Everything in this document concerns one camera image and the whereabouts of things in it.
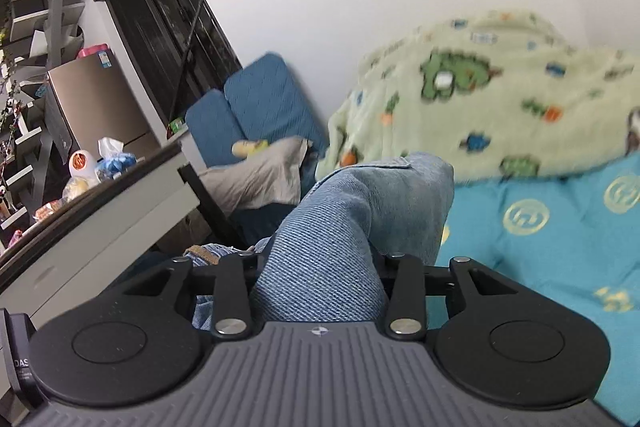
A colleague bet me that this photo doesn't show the dark wooden chair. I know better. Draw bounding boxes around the dark wooden chair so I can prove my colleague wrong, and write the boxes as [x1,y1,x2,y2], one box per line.
[177,162,241,248]

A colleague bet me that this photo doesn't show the dark window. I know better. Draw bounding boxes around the dark window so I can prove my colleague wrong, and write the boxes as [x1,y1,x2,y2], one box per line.
[102,0,243,132]

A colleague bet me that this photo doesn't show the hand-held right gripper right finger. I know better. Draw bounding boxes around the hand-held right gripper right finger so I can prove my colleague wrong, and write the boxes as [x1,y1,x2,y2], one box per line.
[383,253,519,341]

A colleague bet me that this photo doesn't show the white desk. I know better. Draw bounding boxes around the white desk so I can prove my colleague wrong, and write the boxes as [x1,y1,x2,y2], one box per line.
[0,142,201,323]

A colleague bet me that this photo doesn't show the dark grey hanging cloth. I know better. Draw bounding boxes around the dark grey hanging cloth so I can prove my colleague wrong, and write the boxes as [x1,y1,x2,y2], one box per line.
[42,79,71,152]

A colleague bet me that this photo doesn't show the yellow snack bag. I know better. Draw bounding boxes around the yellow snack bag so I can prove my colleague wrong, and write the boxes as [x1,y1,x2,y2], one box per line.
[62,177,91,202]

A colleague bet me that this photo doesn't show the red snack packet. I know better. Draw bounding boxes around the red snack packet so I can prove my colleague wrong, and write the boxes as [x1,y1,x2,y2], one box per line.
[34,202,66,222]

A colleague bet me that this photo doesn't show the grey pillow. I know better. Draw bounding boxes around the grey pillow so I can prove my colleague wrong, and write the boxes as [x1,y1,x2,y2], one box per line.
[197,138,313,218]

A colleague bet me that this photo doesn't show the teal printed bed sheet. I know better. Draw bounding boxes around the teal printed bed sheet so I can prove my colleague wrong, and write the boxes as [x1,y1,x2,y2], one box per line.
[435,154,640,425]

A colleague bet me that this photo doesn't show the green printed fleece blanket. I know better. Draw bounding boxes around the green printed fleece blanket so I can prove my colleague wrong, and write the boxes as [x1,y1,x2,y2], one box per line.
[315,9,640,182]

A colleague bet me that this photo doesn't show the white bottle orange label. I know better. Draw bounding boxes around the white bottle orange label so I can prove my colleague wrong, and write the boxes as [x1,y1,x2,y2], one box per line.
[68,149,98,182]

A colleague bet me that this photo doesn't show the yellow plush toy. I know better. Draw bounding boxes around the yellow plush toy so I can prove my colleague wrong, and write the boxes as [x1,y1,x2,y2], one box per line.
[231,139,271,158]

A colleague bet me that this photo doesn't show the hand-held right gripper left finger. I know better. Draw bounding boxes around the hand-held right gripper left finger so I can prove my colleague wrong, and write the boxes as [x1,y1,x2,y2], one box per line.
[122,251,258,341]

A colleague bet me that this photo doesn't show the blue quilted folding cushion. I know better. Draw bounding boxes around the blue quilted folding cushion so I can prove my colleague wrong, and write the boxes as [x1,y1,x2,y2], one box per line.
[185,53,328,168]

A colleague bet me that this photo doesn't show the pink container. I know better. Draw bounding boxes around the pink container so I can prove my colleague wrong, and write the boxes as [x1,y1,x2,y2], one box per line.
[77,43,113,60]

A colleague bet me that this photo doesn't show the blue denim jeans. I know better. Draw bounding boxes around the blue denim jeans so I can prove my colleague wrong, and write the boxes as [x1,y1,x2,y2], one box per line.
[182,152,456,333]

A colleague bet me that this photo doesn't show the bronze refrigerator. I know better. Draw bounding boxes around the bronze refrigerator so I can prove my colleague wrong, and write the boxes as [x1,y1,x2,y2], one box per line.
[47,49,161,162]

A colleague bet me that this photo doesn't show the blue tissue pack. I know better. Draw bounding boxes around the blue tissue pack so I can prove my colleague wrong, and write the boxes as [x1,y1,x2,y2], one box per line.
[95,137,137,182]

